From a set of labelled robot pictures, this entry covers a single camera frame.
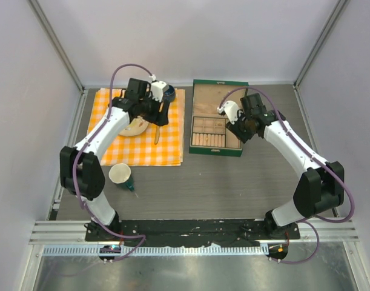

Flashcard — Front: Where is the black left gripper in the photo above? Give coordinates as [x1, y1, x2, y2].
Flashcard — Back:
[139, 93, 170, 127]

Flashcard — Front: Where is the green jewelry box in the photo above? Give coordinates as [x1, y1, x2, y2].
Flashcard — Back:
[189, 79, 249, 157]

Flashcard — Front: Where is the green jewelry tray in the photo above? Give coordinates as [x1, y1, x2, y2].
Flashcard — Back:
[190, 116, 242, 150]

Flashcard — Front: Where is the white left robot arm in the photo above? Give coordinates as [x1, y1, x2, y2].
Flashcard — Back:
[60, 78, 175, 242]

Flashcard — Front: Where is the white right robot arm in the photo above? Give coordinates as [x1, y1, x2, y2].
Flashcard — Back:
[217, 93, 345, 239]

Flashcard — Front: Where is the floral ceramic plate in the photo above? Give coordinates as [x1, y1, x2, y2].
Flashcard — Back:
[119, 116, 150, 137]

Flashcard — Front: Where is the dark blue cup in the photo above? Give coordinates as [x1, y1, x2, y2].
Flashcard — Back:
[163, 85, 176, 102]

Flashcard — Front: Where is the gold table knife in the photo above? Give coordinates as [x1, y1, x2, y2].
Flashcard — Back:
[154, 126, 160, 145]

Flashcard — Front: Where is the orange checkered cloth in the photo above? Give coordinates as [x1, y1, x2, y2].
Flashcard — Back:
[101, 89, 185, 166]

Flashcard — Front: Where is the white green paper cup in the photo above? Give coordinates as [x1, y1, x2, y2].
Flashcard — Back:
[108, 163, 134, 192]

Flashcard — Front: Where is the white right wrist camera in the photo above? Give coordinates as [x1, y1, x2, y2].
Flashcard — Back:
[217, 101, 243, 125]

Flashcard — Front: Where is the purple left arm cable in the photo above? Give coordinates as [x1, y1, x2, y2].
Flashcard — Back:
[73, 63, 158, 263]

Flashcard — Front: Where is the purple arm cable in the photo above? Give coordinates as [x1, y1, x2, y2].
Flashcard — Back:
[73, 63, 158, 263]
[218, 87, 355, 264]

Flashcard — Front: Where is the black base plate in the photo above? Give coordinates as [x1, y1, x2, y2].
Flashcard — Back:
[84, 218, 301, 248]

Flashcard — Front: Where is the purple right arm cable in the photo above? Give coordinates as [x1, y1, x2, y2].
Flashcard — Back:
[218, 87, 355, 264]

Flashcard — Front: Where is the white slotted cable duct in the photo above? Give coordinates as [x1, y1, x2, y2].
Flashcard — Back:
[42, 244, 269, 256]

